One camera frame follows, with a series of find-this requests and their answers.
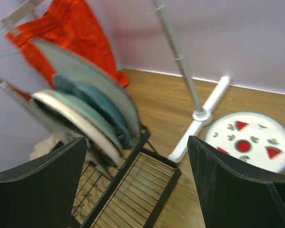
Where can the white clothes rack frame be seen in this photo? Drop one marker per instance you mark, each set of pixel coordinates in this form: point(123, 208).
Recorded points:
point(202, 116)

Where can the watermelon round plate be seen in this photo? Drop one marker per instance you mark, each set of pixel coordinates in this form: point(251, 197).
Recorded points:
point(251, 137)

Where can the flower square plate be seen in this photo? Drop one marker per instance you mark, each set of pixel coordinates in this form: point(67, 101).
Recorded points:
point(61, 131)

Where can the teal rimmed plate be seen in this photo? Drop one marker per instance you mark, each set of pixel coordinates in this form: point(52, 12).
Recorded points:
point(98, 101)

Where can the black wire dish rack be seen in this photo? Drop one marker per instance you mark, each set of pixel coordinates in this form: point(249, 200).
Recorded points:
point(133, 198)

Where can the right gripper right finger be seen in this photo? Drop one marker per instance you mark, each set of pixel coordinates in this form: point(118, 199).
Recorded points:
point(233, 193)

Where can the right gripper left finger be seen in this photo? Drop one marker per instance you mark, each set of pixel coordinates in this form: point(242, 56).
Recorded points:
point(41, 192)

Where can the large white square plate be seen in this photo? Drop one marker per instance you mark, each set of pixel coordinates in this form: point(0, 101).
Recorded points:
point(71, 67)

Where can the wooden clip hanger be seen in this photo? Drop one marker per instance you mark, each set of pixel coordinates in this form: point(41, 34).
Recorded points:
point(24, 9)

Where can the beige cloth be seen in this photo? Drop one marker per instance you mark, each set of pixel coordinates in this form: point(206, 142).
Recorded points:
point(43, 147)

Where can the orange shorts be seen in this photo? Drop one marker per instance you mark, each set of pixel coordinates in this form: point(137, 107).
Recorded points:
point(72, 25)

